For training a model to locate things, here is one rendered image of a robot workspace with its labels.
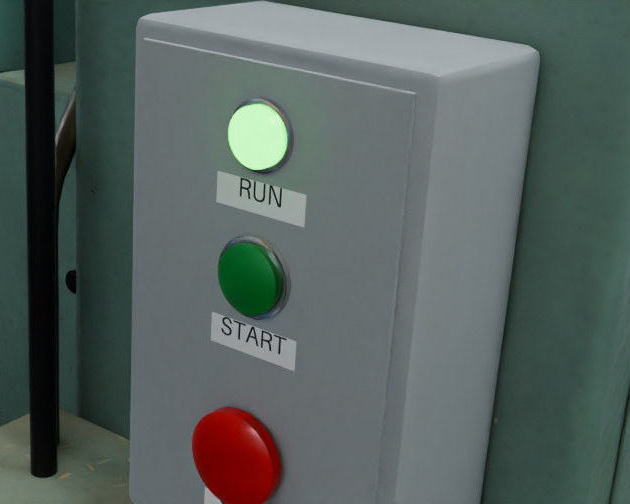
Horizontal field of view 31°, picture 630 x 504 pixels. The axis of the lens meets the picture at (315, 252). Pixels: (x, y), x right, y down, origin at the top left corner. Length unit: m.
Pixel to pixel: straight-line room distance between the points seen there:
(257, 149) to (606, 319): 0.11
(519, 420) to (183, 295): 0.11
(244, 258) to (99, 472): 0.16
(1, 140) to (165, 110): 0.22
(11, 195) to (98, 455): 0.14
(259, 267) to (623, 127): 0.11
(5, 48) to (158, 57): 0.25
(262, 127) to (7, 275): 0.28
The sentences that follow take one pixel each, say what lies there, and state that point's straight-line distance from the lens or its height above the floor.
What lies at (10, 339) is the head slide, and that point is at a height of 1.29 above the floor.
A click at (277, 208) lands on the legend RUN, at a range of 0.31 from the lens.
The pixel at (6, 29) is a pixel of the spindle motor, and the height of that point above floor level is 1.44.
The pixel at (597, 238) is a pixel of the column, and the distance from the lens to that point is 0.33.
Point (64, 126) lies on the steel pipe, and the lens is 0.45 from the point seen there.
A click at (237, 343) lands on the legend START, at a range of 0.33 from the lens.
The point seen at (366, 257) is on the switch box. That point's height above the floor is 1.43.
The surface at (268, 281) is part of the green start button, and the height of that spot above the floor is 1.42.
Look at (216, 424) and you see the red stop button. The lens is 0.33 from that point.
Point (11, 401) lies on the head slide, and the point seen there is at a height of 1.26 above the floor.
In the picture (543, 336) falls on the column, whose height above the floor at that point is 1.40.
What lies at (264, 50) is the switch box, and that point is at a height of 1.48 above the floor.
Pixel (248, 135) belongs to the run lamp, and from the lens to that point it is 0.30.
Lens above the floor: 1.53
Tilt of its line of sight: 20 degrees down
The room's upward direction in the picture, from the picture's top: 4 degrees clockwise
